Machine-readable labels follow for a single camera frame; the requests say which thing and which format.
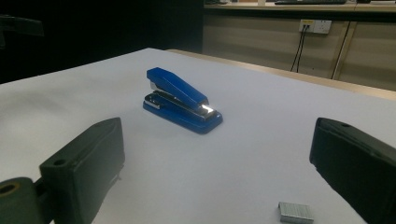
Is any white wall socket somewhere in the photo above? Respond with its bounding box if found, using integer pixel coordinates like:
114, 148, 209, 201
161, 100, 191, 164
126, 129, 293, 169
298, 19, 332, 35

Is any black power cable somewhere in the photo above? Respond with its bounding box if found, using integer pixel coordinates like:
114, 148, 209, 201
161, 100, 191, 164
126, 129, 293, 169
295, 25, 310, 74
290, 25, 304, 73

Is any blue stapler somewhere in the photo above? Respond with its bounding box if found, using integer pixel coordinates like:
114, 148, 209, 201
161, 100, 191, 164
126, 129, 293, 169
142, 66, 224, 135

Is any silver staple strip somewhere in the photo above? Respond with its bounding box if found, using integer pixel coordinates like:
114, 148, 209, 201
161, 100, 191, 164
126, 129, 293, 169
277, 201, 315, 224

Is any beige long desk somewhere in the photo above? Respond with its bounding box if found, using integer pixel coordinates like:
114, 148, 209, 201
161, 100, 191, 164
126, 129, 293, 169
202, 0, 396, 91

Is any black curtain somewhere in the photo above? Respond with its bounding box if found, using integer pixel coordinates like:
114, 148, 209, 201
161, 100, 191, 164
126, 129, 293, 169
0, 0, 205, 85

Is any white table sheet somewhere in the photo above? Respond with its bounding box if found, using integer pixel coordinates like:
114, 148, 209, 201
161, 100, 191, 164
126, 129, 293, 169
0, 47, 396, 224

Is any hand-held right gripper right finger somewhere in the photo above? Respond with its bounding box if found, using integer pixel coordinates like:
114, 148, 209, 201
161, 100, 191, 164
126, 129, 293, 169
309, 117, 396, 224

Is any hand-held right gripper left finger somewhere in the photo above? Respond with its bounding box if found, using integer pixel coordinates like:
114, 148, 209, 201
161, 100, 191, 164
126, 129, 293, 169
39, 117, 126, 224

